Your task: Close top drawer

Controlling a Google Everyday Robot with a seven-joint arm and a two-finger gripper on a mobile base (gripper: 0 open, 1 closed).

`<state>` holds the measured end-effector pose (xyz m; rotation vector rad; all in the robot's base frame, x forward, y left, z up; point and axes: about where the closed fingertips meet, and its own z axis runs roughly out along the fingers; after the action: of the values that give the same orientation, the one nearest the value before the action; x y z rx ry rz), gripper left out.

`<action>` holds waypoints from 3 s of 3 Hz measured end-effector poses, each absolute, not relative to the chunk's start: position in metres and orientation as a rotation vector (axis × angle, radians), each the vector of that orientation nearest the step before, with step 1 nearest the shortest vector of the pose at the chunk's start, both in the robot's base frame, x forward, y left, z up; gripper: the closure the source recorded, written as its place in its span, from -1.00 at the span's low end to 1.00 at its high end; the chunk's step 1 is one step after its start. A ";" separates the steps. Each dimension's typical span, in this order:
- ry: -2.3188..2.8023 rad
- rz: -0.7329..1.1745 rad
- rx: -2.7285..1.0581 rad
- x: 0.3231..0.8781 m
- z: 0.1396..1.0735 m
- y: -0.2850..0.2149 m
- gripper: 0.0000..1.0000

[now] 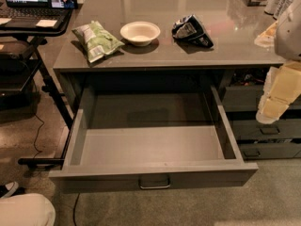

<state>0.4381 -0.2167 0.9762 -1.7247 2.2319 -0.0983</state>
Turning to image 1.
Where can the padded gripper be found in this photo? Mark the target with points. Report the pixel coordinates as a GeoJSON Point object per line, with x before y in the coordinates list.
{"type": "Point", "coordinates": [289, 37]}

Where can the grey top drawer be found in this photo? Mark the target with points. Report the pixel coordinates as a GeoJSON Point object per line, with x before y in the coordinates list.
{"type": "Point", "coordinates": [117, 138]}

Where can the grey drawer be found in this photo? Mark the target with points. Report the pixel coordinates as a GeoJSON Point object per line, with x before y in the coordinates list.
{"type": "Point", "coordinates": [270, 151]}
{"type": "Point", "coordinates": [253, 130]}
{"type": "Point", "coordinates": [117, 138]}

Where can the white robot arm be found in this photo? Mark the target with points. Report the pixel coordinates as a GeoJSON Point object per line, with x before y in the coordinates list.
{"type": "Point", "coordinates": [287, 39]}

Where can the grey right middle drawer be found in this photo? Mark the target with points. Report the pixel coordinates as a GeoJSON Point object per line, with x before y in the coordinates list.
{"type": "Point", "coordinates": [253, 130]}

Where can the grey right bottom drawer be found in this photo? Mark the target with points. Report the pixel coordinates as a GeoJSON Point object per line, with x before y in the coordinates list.
{"type": "Point", "coordinates": [270, 151]}

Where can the black crumpled chip bag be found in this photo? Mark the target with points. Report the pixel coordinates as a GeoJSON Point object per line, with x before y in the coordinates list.
{"type": "Point", "coordinates": [191, 29]}

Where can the white paper bowl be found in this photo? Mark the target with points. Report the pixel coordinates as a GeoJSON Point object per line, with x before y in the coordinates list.
{"type": "Point", "coordinates": [140, 33]}

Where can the grey counter cabinet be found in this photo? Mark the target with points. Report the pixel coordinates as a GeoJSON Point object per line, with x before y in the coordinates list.
{"type": "Point", "coordinates": [141, 49]}

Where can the green chip bag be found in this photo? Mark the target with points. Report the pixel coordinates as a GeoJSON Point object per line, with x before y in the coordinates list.
{"type": "Point", "coordinates": [97, 41]}

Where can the black smartphone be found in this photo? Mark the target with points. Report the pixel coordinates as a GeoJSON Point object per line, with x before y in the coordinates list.
{"type": "Point", "coordinates": [63, 4]}

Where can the yellow sticky note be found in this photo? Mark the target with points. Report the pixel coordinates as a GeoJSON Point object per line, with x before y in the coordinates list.
{"type": "Point", "coordinates": [46, 23]}

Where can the black laptop stand cart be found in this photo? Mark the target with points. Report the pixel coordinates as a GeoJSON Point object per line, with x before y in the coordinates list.
{"type": "Point", "coordinates": [24, 53]}

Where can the black laptop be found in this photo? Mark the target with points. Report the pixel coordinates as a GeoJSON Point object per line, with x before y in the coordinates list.
{"type": "Point", "coordinates": [24, 14]}

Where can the person's beige trouser leg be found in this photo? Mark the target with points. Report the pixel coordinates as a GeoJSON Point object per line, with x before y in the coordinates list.
{"type": "Point", "coordinates": [27, 210]}

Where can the black white sneaker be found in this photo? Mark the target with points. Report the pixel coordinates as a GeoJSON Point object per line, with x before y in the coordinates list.
{"type": "Point", "coordinates": [7, 190]}

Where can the silver top drawer handle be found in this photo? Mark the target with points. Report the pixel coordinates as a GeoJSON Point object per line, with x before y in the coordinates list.
{"type": "Point", "coordinates": [155, 181]}

